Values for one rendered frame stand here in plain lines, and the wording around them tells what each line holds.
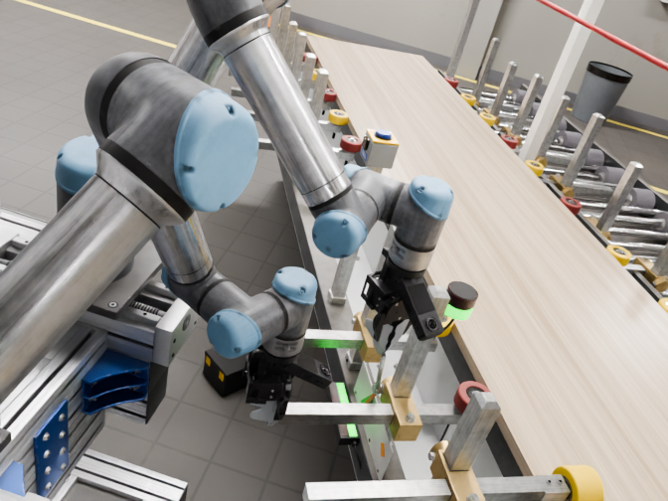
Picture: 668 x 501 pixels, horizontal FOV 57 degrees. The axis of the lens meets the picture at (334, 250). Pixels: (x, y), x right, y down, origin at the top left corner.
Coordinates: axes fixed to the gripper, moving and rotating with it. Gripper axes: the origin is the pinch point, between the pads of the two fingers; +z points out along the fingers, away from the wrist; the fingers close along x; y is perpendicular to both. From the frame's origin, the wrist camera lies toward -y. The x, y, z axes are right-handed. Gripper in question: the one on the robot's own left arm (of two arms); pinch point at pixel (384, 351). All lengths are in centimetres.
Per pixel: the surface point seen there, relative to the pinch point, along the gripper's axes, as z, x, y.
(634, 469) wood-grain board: 10, -41, -36
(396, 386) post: 11.3, -6.6, -0.6
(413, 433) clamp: 16.3, -6.4, -9.2
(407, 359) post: 3.5, -6.5, -0.7
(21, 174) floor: 102, 28, 258
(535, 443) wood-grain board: 10.6, -24.8, -23.5
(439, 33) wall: 70, -439, 477
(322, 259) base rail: 31, -32, 66
